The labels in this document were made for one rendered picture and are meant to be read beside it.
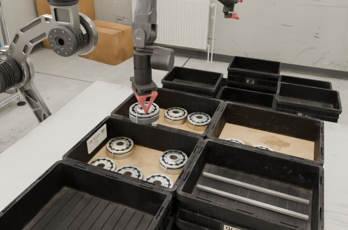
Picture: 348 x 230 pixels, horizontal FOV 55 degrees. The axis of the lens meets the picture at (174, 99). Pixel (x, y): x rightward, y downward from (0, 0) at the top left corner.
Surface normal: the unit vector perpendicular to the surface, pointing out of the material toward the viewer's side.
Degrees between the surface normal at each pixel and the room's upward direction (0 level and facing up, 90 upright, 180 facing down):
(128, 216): 0
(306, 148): 0
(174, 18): 90
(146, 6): 64
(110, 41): 90
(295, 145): 0
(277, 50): 90
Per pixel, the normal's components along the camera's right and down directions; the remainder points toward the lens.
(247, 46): -0.33, 0.44
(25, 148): 0.02, -0.88
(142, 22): -0.26, 0.18
